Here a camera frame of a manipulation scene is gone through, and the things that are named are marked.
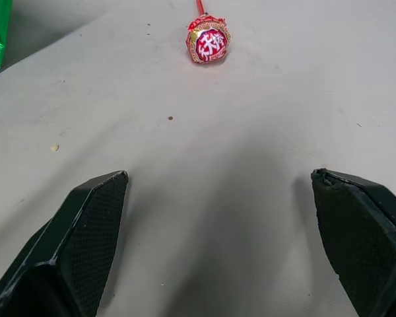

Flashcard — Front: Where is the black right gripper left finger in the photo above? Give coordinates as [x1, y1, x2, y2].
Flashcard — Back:
[0, 170, 129, 317]

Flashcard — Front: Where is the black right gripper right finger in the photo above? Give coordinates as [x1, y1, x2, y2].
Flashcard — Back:
[310, 168, 396, 317]

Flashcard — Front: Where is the red wrapped lollipop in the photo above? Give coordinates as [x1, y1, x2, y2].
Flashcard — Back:
[185, 0, 232, 65]

